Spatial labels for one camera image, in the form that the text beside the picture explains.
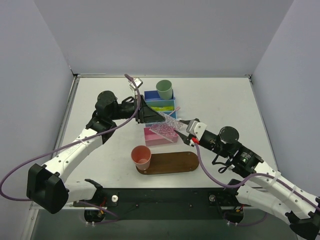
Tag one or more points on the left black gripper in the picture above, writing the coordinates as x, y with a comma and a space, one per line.
139, 110

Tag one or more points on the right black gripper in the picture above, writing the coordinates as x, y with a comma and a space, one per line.
189, 138

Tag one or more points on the clear textured plastic box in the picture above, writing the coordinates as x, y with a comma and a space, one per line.
167, 129

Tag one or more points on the pink plastic cup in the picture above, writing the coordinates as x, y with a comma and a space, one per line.
141, 156

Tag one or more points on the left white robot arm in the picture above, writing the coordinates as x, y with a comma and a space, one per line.
46, 184

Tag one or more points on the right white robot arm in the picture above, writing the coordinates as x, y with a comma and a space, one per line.
262, 186

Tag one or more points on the yellow-green toothpaste tube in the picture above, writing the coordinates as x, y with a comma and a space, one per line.
163, 108

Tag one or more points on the light blue toothpaste bin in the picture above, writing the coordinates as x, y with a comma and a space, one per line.
161, 103

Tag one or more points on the light blue toothbrush bin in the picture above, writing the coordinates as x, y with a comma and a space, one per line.
172, 114

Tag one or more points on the pink toothbrush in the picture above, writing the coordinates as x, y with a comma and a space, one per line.
173, 113

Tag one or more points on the brown wooden oval tray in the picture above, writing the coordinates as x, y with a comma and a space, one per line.
171, 163

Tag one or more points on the dark blue bin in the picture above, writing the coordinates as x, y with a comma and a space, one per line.
153, 95

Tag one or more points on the pink bin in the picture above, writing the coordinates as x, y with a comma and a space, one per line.
152, 139

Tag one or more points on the green plastic cup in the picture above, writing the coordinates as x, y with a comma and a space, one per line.
164, 89

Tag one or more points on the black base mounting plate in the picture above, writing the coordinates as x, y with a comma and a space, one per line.
165, 203

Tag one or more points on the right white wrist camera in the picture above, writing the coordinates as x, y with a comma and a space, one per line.
196, 128

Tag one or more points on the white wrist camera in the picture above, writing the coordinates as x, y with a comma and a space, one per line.
135, 83
196, 128

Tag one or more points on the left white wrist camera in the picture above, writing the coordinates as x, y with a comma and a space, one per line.
135, 83

